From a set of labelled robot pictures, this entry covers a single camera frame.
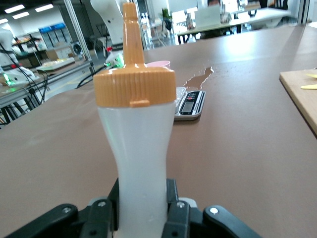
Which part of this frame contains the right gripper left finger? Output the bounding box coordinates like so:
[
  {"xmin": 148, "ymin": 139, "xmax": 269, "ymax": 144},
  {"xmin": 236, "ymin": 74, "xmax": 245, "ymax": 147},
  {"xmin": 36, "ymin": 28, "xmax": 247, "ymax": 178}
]
[{"xmin": 4, "ymin": 177, "xmax": 120, "ymax": 238}]

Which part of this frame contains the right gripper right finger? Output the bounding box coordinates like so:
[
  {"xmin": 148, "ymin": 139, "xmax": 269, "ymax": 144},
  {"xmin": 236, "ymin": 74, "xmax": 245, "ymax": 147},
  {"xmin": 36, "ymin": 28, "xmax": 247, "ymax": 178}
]
[{"xmin": 161, "ymin": 178, "xmax": 264, "ymax": 238}]

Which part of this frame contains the translucent sauce bottle orange cap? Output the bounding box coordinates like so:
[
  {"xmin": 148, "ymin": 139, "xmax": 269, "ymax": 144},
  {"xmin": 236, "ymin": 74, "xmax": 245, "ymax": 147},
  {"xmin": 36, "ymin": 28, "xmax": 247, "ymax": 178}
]
[{"xmin": 93, "ymin": 2, "xmax": 177, "ymax": 238}]

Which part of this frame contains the pink plastic cup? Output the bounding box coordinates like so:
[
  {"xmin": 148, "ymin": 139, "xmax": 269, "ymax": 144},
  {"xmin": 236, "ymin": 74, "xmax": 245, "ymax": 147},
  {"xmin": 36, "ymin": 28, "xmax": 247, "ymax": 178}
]
[{"xmin": 145, "ymin": 60, "xmax": 172, "ymax": 72}]

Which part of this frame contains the brown table cover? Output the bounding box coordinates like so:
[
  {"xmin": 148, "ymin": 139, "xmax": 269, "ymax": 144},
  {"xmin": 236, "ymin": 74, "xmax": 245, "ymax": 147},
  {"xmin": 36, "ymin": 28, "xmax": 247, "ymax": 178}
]
[{"xmin": 0, "ymin": 21, "xmax": 317, "ymax": 238}]

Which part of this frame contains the silver digital kitchen scale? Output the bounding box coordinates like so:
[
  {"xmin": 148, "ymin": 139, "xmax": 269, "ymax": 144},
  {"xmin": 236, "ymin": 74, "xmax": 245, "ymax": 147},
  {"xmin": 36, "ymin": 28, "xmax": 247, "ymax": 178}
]
[{"xmin": 173, "ymin": 86, "xmax": 207, "ymax": 122}]

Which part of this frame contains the liquid spill puddle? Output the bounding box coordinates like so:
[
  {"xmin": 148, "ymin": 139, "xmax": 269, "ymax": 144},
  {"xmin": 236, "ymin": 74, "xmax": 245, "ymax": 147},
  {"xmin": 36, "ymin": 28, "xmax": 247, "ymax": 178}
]
[{"xmin": 182, "ymin": 66, "xmax": 215, "ymax": 91}]

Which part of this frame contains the wooden cutting board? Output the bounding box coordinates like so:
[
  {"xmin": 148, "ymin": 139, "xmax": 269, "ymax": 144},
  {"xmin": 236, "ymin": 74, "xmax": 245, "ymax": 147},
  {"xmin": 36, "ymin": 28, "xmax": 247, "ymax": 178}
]
[{"xmin": 279, "ymin": 69, "xmax": 317, "ymax": 139}]

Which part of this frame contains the blue display fridge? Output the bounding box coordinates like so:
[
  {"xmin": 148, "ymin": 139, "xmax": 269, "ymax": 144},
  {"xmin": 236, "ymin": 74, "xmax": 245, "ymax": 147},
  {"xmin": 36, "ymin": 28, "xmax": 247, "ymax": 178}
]
[{"xmin": 38, "ymin": 22, "xmax": 68, "ymax": 51}]

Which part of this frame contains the white background monitor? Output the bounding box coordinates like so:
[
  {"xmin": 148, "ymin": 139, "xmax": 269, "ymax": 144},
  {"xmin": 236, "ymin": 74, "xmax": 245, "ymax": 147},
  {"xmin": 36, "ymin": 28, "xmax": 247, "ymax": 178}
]
[{"xmin": 195, "ymin": 5, "xmax": 222, "ymax": 29}]

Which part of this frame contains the green potted plant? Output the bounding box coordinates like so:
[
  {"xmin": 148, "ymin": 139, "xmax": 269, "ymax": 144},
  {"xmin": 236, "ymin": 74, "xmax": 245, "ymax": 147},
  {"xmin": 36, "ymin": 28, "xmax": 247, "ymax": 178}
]
[{"xmin": 161, "ymin": 7, "xmax": 173, "ymax": 28}]

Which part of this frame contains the ceiling light panel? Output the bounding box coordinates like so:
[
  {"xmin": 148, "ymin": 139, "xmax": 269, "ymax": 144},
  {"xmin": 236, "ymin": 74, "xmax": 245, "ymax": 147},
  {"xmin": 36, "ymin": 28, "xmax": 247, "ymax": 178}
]
[
  {"xmin": 34, "ymin": 3, "xmax": 54, "ymax": 13},
  {"xmin": 4, "ymin": 4, "xmax": 26, "ymax": 14}
]

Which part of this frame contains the white background table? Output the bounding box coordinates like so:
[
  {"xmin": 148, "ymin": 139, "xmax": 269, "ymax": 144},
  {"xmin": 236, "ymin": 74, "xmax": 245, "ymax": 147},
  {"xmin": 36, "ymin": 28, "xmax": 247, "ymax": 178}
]
[{"xmin": 229, "ymin": 7, "xmax": 293, "ymax": 27}]

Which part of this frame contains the aluminium cage post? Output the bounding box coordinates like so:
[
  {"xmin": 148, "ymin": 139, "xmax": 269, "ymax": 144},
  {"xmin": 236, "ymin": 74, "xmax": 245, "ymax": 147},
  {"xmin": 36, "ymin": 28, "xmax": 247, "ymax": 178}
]
[{"xmin": 63, "ymin": 0, "xmax": 97, "ymax": 75}]

